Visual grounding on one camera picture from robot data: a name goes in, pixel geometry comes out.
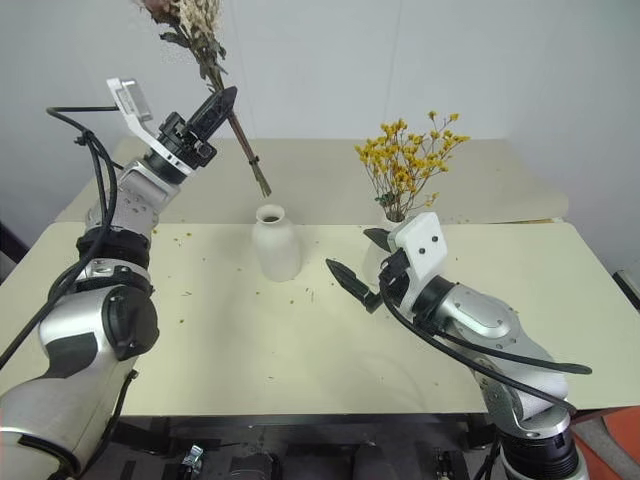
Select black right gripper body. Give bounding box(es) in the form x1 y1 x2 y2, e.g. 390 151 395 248
377 248 413 307

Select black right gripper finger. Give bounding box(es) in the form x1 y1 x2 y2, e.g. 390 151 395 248
325 257 383 315
363 227 398 253

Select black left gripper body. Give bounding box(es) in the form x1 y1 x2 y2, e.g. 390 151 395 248
157 113 218 169

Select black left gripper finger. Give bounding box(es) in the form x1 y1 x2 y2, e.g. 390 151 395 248
186 91 225 126
192 86 239 141

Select dried beige flower bouquet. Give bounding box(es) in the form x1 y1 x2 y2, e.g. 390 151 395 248
137 0 273 199

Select yellow flower bouquet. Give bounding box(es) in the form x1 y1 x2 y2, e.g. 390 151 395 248
353 110 472 224

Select white ceramic vase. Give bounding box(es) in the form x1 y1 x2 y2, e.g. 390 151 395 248
251 203 305 283
361 211 417 290

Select dark rounded shape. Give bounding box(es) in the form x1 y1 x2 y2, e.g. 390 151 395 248
227 452 281 480

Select silver metal clamp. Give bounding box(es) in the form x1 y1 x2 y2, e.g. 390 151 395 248
181 443 206 474

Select orange object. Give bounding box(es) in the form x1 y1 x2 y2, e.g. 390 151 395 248
569 404 640 480

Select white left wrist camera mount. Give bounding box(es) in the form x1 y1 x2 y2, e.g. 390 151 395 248
106 77 194 176

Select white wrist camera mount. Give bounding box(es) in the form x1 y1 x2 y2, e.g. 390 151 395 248
106 77 194 176
388 211 449 322

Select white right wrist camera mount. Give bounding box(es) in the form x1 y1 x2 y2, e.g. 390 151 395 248
388 211 449 322

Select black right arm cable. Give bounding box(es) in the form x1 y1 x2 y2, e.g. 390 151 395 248
377 269 595 409

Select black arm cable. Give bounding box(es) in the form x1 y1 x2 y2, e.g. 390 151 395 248
377 269 595 409
0 103 126 372

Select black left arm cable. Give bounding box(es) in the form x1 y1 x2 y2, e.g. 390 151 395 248
0 103 126 372

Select black table frame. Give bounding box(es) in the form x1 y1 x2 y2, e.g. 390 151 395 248
107 412 501 480

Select dark object at wall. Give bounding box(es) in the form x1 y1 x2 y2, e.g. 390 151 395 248
0 218 31 287

